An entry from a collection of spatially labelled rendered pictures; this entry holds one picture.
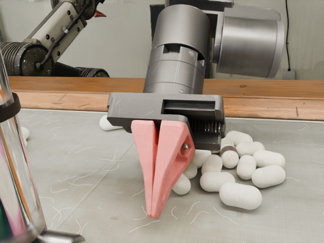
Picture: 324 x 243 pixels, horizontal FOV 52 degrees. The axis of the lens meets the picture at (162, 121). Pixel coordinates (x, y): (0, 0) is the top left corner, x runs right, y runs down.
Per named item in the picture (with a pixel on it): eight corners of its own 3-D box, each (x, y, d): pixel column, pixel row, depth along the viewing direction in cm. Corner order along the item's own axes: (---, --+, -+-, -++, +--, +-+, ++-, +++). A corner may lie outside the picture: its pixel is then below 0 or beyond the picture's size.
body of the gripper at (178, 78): (220, 115, 26) (227, 40, 29) (103, 110, 29) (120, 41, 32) (224, 144, 32) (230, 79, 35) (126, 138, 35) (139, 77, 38)
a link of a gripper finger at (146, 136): (206, 218, 23) (218, 100, 27) (112, 206, 25) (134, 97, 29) (214, 231, 29) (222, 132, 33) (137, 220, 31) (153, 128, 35)
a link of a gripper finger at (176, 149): (173, 214, 24) (188, 99, 28) (83, 203, 26) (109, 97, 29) (187, 227, 30) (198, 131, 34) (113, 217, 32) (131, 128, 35)
